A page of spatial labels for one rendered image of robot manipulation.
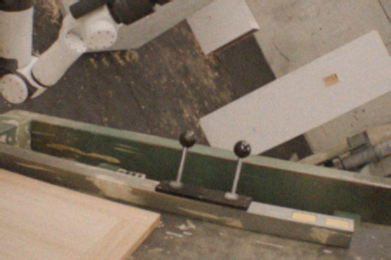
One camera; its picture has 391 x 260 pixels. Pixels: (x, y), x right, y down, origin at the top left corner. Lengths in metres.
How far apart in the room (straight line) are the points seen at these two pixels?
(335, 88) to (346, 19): 4.49
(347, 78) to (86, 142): 3.29
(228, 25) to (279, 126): 1.80
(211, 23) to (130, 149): 4.61
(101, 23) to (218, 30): 4.84
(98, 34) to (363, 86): 3.56
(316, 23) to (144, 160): 7.66
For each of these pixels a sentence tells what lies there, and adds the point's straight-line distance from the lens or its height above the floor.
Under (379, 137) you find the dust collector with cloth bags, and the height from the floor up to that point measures 1.51.
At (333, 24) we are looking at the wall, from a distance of 8.66.
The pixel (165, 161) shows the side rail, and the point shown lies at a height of 1.26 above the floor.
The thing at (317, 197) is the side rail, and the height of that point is 1.58.
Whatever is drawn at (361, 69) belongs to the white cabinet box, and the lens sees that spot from 4.24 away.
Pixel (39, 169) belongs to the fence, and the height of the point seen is 1.07.
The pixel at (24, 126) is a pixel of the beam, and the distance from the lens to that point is 1.37.
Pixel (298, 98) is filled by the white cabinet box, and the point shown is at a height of 1.04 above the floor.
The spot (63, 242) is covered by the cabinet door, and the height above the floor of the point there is 1.26.
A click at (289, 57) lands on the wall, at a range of 8.76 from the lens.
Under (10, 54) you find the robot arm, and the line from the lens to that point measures 1.04.
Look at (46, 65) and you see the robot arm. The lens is 1.02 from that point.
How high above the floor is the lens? 1.84
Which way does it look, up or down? 24 degrees down
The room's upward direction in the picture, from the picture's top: 63 degrees clockwise
